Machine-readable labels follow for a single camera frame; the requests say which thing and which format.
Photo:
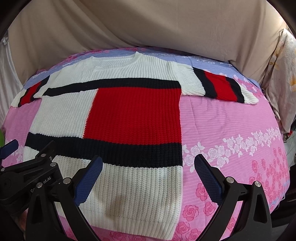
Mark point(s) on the pink floral bed sheet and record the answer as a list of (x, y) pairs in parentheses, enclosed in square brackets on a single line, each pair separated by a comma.
[(241, 140)]

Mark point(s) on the white satin curtain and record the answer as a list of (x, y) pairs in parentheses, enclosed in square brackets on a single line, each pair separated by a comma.
[(10, 84)]

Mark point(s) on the white red black knit sweater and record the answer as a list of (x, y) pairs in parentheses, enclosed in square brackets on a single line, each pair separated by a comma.
[(125, 110)]

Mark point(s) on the beige fabric headboard cover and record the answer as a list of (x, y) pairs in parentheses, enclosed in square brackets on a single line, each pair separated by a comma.
[(244, 33)]

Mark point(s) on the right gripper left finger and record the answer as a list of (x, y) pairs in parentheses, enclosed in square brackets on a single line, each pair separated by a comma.
[(43, 222)]

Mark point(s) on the green plush pillow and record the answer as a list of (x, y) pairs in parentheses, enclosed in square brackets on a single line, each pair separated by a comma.
[(2, 141)]

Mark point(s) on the floral beige blanket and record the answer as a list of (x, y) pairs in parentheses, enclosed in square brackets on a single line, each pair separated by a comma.
[(279, 81)]

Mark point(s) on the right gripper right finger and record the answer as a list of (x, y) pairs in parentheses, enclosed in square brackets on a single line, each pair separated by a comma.
[(253, 222)]

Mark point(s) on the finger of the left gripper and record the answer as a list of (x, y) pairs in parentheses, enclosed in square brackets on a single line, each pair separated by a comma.
[(8, 149)]

